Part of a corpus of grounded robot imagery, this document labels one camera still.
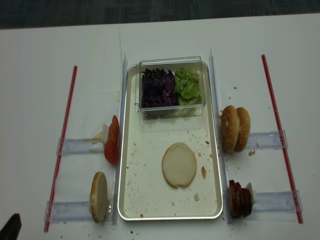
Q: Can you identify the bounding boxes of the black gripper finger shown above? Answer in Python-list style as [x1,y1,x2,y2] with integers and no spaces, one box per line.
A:
[0,213,22,240]

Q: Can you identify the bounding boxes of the bun slice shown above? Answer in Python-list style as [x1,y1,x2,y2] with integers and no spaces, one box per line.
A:
[89,171,108,223]
[162,142,197,188]

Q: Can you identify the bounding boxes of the tomato slices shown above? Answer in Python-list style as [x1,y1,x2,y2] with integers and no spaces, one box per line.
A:
[104,115,120,165]

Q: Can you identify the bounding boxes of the bread crumb piece on tray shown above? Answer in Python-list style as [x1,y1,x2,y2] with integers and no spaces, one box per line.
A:
[201,166,207,179]

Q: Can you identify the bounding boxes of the green lettuce leaves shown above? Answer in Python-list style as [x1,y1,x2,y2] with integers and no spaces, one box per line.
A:
[174,67,202,105]

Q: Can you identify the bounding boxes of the sliced dark meat patties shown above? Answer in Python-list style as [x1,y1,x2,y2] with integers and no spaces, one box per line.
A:
[228,180,253,219]

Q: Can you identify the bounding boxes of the red strip left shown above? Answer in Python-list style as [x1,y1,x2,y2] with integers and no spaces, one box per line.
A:
[43,65,78,233]

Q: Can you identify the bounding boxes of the red strip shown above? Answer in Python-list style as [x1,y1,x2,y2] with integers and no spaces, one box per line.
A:
[43,65,78,233]
[261,54,304,224]

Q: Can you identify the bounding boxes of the white metal tray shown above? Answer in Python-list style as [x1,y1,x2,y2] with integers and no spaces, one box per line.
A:
[117,58,223,221]

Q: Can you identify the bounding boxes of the white wedge stopper left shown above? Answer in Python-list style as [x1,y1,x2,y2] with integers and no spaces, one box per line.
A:
[101,124,109,145]

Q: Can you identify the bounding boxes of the white wedge stopper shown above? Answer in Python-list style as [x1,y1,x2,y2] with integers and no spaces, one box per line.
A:
[101,124,109,145]
[244,182,257,206]

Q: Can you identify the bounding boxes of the white crumb piece on tray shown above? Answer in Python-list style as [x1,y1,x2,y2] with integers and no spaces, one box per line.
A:
[194,193,200,202]

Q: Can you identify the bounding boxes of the purple cabbage leaves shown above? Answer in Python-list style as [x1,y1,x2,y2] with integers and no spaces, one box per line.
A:
[141,68,179,108]

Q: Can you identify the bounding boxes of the clear plastic container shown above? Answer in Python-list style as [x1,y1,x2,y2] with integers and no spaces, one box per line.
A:
[135,56,206,119]

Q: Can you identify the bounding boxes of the sesame bun top left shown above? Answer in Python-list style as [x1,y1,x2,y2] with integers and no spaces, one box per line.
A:
[220,105,239,152]

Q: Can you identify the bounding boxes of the sesame bun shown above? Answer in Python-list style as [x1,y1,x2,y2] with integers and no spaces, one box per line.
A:
[234,107,251,153]
[220,105,239,152]

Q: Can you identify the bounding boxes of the white wedge stopper right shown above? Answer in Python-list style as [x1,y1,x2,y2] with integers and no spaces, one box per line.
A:
[244,182,257,206]

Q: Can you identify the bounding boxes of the sesame bun top right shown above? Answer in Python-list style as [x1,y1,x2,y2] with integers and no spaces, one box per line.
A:
[234,107,251,153]

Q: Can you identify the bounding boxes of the red strip right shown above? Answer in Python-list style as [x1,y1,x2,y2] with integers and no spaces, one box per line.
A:
[261,54,304,224]

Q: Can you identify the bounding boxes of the clear rail lower left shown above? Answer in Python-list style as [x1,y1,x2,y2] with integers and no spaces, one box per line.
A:
[44,201,93,223]

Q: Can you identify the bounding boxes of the clear rail upper left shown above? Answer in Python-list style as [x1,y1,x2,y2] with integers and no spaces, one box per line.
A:
[56,138,104,156]

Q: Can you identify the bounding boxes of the clear vertical rail left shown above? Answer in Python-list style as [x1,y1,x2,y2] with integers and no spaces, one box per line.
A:
[111,54,128,225]

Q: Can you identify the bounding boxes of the clear rail lower right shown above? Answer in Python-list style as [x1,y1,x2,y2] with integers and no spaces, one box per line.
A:
[252,190,303,212]

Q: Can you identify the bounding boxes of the clear rail upper right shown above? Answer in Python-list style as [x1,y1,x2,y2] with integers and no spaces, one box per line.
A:
[245,130,288,149]

